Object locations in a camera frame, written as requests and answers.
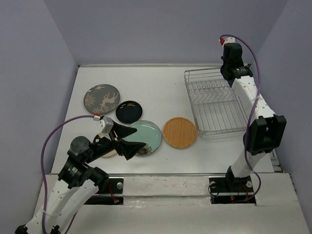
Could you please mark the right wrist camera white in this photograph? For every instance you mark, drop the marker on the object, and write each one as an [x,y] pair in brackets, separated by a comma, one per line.
[225,40]

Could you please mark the metal wire dish rack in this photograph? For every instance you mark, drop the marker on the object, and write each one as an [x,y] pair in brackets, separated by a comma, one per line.
[216,108]

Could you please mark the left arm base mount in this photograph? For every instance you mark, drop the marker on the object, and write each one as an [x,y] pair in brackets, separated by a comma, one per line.
[111,194]

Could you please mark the woven bamboo plate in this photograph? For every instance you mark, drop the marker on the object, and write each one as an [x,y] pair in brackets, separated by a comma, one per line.
[179,132]

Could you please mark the black glossy plate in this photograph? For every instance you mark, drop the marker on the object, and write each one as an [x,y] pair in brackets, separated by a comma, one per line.
[129,112]

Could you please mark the cream plate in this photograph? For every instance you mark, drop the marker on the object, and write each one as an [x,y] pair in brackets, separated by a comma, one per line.
[107,153]

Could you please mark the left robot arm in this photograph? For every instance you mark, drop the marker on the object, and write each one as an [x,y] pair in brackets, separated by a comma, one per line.
[77,181]

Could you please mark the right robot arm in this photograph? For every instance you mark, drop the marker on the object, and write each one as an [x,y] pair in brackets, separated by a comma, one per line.
[264,130]

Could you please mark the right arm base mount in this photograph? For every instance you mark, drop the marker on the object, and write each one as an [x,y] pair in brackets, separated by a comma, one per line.
[224,192]

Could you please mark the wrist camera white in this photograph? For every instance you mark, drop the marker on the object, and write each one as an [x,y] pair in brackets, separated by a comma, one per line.
[105,124]
[225,40]

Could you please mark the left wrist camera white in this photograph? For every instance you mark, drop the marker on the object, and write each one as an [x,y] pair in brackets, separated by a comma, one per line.
[105,124]

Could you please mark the grey deer pattern plate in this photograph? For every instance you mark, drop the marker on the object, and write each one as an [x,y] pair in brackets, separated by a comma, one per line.
[101,99]

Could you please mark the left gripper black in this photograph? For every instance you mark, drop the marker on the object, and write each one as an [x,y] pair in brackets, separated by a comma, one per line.
[128,148]

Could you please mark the teal flower plate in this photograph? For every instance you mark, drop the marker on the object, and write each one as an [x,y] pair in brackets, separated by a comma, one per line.
[148,133]

